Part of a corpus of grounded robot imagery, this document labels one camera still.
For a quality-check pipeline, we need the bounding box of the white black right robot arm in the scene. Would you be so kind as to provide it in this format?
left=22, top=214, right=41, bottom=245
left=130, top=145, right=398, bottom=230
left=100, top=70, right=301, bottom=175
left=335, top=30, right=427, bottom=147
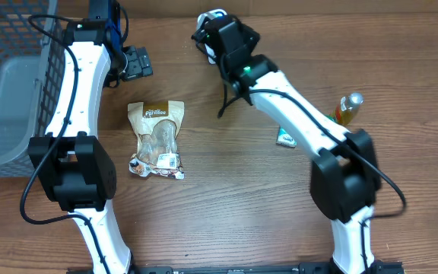
left=192, top=10, right=381, bottom=273

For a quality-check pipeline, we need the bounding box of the small teal gum pack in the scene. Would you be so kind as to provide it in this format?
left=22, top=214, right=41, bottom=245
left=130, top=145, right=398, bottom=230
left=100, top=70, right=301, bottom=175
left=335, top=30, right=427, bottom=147
left=276, top=127, right=297, bottom=148

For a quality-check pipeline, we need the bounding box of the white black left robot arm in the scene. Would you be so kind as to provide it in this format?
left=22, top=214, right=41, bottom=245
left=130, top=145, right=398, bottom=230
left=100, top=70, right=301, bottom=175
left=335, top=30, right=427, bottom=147
left=20, top=0, right=153, bottom=273

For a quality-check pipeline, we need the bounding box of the brown snack bag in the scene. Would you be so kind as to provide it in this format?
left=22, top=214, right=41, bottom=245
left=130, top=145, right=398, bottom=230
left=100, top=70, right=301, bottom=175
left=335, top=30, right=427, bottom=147
left=128, top=100, right=185, bottom=180

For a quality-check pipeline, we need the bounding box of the white barcode scanner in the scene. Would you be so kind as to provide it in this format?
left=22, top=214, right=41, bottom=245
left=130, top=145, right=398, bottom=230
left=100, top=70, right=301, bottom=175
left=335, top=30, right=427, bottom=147
left=196, top=8, right=227, bottom=65

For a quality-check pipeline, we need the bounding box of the dark grey mesh basket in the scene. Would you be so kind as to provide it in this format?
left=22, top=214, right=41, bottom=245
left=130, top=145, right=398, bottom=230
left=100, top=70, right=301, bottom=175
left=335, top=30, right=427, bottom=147
left=0, top=0, right=65, bottom=177

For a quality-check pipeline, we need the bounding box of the yellow oil bottle silver cap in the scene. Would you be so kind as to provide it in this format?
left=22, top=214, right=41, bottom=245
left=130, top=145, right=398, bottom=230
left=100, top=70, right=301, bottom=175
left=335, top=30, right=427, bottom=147
left=332, top=92, right=363, bottom=126

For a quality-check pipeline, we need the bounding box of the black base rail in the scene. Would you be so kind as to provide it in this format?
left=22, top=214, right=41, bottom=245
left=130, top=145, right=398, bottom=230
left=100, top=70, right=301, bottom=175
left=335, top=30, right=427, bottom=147
left=66, top=260, right=406, bottom=274

